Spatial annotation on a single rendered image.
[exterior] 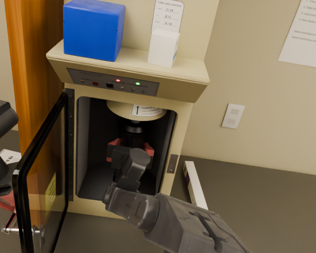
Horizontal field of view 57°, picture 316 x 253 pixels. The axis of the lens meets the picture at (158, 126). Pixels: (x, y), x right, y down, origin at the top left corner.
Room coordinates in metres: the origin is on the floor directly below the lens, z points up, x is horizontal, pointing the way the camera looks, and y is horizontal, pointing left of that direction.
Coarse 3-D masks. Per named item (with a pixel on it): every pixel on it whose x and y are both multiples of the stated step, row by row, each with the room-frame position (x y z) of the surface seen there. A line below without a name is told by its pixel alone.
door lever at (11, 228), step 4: (12, 212) 0.39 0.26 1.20; (12, 216) 0.38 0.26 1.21; (16, 216) 0.38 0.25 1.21; (8, 220) 0.37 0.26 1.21; (12, 220) 0.37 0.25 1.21; (16, 220) 0.37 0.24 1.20; (8, 224) 0.36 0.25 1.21; (12, 224) 0.36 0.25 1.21; (4, 228) 0.35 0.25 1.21; (8, 228) 0.35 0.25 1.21; (12, 228) 0.35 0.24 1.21; (16, 228) 0.35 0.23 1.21; (4, 232) 0.34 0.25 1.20; (8, 232) 0.34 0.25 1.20; (12, 232) 0.35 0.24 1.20; (16, 232) 0.35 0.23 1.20
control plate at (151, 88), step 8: (72, 72) 0.55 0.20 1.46; (80, 72) 0.55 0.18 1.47; (88, 72) 0.55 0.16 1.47; (88, 80) 0.58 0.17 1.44; (96, 80) 0.57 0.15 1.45; (104, 80) 0.57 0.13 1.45; (112, 80) 0.57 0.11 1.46; (120, 80) 0.56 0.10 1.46; (128, 80) 0.56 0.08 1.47; (136, 80) 0.55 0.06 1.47; (144, 80) 0.55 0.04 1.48; (112, 88) 0.60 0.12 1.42; (120, 88) 0.60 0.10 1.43; (128, 88) 0.59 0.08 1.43; (136, 88) 0.59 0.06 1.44; (144, 88) 0.58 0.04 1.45; (152, 88) 0.58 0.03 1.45
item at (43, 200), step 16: (64, 112) 0.58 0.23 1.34; (64, 128) 0.58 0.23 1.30; (32, 144) 0.39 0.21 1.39; (48, 144) 0.46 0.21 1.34; (64, 144) 0.58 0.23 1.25; (48, 160) 0.46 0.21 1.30; (64, 160) 0.58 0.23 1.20; (16, 176) 0.32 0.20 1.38; (32, 176) 0.37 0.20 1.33; (48, 176) 0.45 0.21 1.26; (64, 176) 0.58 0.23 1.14; (16, 192) 0.31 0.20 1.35; (32, 192) 0.36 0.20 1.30; (48, 192) 0.45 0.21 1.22; (64, 192) 0.58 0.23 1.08; (16, 208) 0.31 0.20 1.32; (32, 208) 0.36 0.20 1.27; (48, 208) 0.44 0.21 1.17; (64, 208) 0.57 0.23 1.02; (32, 224) 0.35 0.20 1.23; (48, 224) 0.44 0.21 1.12; (48, 240) 0.43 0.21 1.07
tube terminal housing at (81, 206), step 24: (120, 0) 0.64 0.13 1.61; (144, 0) 0.64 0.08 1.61; (192, 0) 0.65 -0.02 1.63; (216, 0) 0.65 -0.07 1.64; (144, 24) 0.64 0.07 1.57; (192, 24) 0.65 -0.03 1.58; (144, 48) 0.64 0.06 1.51; (192, 48) 0.65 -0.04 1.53; (96, 96) 0.64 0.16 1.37; (120, 96) 0.64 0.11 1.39; (144, 96) 0.64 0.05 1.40; (168, 192) 0.65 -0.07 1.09; (120, 216) 0.64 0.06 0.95
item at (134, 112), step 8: (112, 104) 0.69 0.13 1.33; (120, 104) 0.68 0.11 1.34; (128, 104) 0.67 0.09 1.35; (136, 104) 0.67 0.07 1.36; (120, 112) 0.66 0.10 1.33; (128, 112) 0.66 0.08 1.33; (136, 112) 0.66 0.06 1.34; (144, 112) 0.67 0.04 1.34; (152, 112) 0.68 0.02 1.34; (160, 112) 0.70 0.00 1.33; (144, 120) 0.66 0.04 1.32
